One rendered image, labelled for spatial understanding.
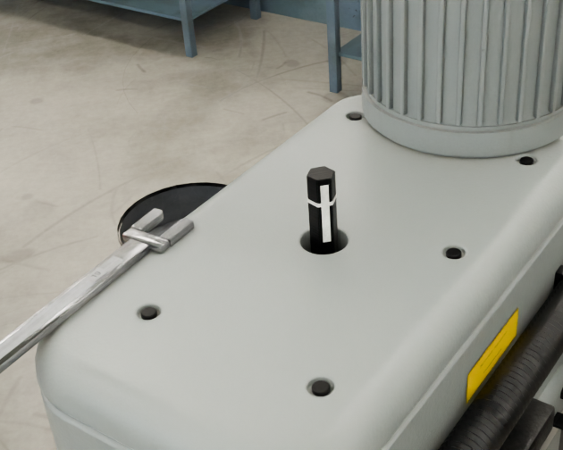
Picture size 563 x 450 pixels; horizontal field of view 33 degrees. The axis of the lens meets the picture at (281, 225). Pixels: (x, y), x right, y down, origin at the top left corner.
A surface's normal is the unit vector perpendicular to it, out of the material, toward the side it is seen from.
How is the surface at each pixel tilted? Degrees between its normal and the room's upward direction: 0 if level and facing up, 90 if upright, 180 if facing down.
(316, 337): 0
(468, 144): 90
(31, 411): 0
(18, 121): 0
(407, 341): 9
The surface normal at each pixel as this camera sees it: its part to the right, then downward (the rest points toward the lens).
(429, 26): -0.53, 0.51
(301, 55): -0.07, -0.83
